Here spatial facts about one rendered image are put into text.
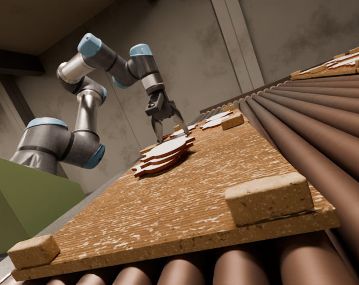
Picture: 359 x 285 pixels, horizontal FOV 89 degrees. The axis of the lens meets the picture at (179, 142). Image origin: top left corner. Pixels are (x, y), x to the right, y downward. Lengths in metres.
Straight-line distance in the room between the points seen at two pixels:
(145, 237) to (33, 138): 0.59
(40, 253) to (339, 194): 0.31
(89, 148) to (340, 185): 0.72
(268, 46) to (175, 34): 1.41
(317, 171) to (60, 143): 0.70
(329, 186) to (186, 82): 3.06
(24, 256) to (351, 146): 0.41
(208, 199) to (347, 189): 0.12
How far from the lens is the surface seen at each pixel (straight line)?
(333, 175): 0.24
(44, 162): 0.69
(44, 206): 0.61
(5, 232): 0.65
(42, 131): 0.75
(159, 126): 0.69
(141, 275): 0.21
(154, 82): 0.68
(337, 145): 0.32
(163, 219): 0.22
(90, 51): 0.73
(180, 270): 0.18
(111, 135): 3.91
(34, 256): 0.29
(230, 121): 0.53
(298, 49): 3.33
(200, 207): 0.21
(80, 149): 0.77
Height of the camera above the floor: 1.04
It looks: 10 degrees down
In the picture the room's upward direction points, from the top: 23 degrees counter-clockwise
